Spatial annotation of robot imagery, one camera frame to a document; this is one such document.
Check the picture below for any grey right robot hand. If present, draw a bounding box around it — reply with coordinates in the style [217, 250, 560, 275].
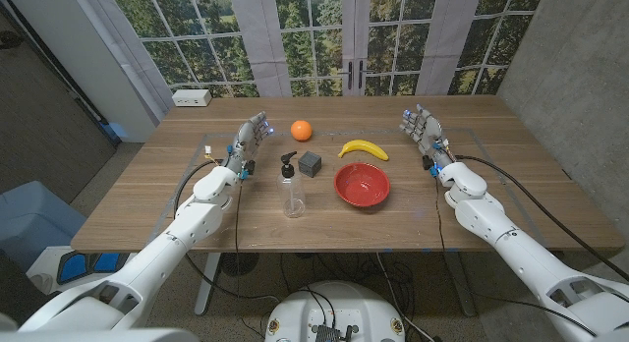
[398, 103, 457, 172]

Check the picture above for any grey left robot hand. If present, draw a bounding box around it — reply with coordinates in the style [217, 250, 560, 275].
[223, 110, 275, 180]

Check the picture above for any clear dispenser bottle black pump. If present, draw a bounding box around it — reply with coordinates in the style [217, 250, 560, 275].
[275, 150, 307, 219]

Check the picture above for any white robot shoulder cover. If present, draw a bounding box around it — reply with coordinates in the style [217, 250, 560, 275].
[0, 327, 200, 342]

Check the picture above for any yellow banana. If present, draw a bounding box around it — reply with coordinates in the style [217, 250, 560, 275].
[337, 139, 390, 162]

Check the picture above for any red bowl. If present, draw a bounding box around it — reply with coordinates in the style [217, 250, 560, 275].
[333, 161, 392, 208]

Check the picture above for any orange fruit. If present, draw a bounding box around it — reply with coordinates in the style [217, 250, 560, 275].
[290, 119, 314, 143]

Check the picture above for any dark grey cube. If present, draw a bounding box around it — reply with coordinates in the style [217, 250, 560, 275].
[298, 150, 323, 179]

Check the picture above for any white power strip box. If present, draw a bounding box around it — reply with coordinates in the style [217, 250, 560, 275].
[171, 88, 213, 108]

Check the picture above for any printed window garden backdrop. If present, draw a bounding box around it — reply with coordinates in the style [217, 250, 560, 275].
[78, 0, 546, 98]

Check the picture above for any round black floor fan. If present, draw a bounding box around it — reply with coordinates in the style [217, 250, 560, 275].
[219, 252, 260, 277]

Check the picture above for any white table leg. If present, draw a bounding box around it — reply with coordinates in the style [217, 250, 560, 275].
[194, 252, 222, 316]

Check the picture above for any grey table leg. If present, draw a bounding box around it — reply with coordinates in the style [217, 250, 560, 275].
[444, 252, 478, 317]

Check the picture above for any white robot torso base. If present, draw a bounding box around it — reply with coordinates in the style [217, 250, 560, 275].
[264, 280, 407, 342]

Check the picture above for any blue plastic bin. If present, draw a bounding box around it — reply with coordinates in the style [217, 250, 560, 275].
[0, 180, 87, 272]

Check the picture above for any thin black left wrist cable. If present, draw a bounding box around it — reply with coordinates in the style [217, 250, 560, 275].
[232, 177, 246, 298]

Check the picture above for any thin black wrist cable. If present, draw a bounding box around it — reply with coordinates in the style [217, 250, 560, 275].
[433, 174, 449, 256]
[232, 177, 246, 298]

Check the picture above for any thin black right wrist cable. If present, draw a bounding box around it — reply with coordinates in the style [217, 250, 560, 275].
[433, 174, 449, 256]

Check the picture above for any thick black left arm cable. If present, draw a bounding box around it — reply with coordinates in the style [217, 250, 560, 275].
[171, 158, 281, 304]

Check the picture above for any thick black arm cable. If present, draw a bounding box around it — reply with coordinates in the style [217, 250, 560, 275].
[171, 158, 281, 304]
[454, 154, 629, 282]

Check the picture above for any white floor cable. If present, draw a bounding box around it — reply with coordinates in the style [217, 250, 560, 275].
[375, 253, 436, 342]

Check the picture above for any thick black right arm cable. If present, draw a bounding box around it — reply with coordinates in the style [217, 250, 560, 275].
[454, 154, 629, 282]

